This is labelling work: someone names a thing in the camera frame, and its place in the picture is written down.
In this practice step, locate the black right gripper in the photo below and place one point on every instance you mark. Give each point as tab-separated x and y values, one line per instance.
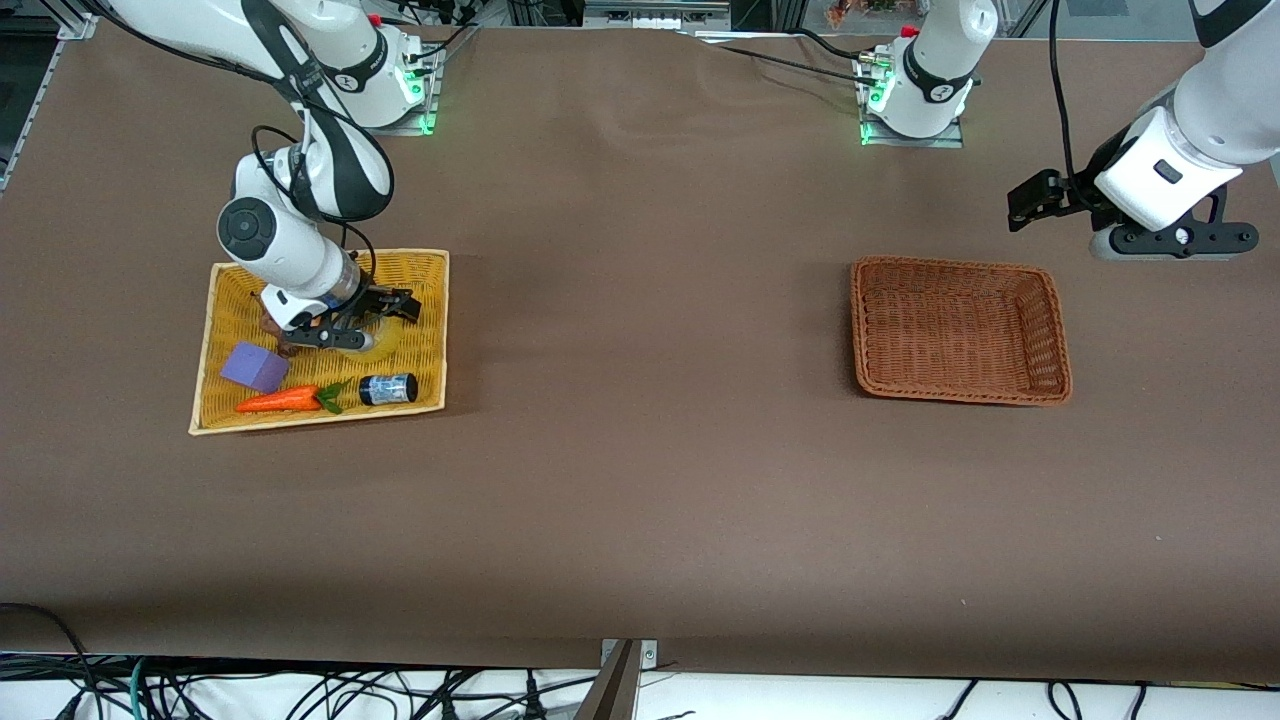
372	300

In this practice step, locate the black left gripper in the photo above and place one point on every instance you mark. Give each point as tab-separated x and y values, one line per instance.
1078	190

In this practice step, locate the clear yellowish tape roll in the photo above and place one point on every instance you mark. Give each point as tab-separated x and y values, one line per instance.
388	340

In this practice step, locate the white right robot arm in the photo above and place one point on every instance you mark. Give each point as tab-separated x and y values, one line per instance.
300	255

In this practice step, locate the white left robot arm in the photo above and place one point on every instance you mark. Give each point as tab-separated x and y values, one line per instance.
1230	110

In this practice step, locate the yellow woven basket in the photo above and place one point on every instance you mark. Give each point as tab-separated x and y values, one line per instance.
420	360

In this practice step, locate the blue can with black lid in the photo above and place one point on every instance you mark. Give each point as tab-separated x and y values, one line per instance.
385	389

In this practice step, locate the brown toy lion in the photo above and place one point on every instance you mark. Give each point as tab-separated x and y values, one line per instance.
290	348

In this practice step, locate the brown woven basket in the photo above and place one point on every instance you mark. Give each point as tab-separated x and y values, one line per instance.
960	330

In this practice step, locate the orange toy carrot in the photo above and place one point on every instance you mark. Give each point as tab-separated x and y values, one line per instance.
280	400

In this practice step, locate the purple foam block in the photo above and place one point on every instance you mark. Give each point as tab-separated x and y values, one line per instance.
252	367

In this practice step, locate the orange background object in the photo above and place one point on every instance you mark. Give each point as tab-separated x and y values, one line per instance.
870	8

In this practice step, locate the grey metal box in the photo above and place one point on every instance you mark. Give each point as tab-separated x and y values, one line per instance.
655	14

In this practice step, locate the brown wooden beam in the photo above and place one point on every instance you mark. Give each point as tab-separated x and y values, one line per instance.
610	695

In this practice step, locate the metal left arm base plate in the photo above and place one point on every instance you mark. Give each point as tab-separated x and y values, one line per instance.
945	142

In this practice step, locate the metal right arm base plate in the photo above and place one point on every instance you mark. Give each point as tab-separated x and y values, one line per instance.
432	95

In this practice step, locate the metal table edge bracket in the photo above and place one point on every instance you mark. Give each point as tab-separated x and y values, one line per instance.
648	655

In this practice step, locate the aluminium frame rail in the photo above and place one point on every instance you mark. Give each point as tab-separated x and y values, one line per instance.
70	22

